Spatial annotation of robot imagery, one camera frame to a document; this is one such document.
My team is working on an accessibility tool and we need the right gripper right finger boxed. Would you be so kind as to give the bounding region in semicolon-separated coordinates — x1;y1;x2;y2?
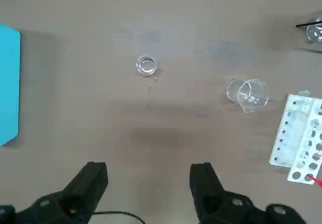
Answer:
189;162;307;224

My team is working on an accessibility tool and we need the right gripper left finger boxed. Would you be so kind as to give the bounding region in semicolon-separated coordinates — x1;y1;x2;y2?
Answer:
0;161;109;224

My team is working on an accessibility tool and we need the small glass beaker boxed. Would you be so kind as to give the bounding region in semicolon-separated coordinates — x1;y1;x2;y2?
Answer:
135;55;159;78

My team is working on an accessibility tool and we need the large glass beaker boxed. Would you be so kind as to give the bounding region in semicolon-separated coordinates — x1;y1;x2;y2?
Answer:
226;78;271;113

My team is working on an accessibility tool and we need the white test tube rack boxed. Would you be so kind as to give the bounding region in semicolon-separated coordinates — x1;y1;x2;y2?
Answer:
268;93;322;185

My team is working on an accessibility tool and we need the red plastic dropper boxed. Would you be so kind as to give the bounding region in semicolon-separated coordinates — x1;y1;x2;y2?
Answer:
307;173;322;187

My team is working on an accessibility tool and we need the blue plastic bin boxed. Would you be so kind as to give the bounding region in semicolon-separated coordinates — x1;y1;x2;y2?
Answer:
0;23;22;148

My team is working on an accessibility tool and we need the round glass flask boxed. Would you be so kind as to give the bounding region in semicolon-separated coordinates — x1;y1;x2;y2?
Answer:
305;12;322;43

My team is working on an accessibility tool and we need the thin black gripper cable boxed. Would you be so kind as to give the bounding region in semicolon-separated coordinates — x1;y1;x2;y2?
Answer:
93;210;145;224

